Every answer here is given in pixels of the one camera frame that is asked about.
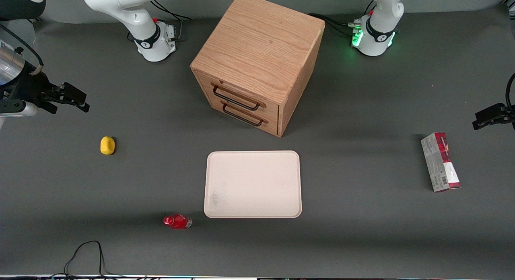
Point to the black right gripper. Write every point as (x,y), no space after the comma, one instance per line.
(31,87)

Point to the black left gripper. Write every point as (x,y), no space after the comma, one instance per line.
(493,114)

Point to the red coke bottle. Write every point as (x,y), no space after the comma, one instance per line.
(178,221)

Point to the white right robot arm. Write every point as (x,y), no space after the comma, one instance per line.
(132,18)

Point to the beige plastic tray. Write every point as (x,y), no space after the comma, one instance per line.
(252,184)

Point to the yellow lemon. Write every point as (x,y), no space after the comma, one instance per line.
(107,145)

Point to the red and grey carton box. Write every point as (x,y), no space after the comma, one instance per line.
(440,162)

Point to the wide wooden drawer front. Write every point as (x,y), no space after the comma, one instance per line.
(241,91)

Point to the narrow wooden drawer front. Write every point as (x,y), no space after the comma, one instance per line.
(249,121)

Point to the wooden drawer cabinet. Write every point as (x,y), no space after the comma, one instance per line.
(261,50)

